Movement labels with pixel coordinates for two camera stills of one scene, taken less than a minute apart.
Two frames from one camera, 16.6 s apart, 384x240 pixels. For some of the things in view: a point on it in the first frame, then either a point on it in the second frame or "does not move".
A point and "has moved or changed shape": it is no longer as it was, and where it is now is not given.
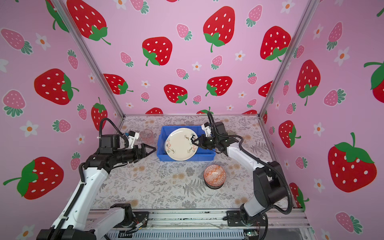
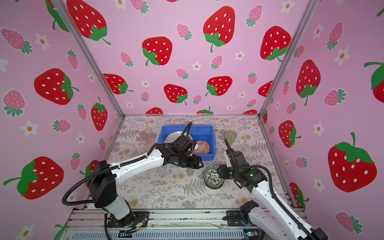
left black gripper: (143, 152) -> (195, 162)
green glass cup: (230, 132) does not move
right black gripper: (202, 142) -> (221, 170)
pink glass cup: (147, 136) does not move
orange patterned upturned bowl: (214, 176) -> (203, 148)
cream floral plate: (178, 145) has moved or changed shape
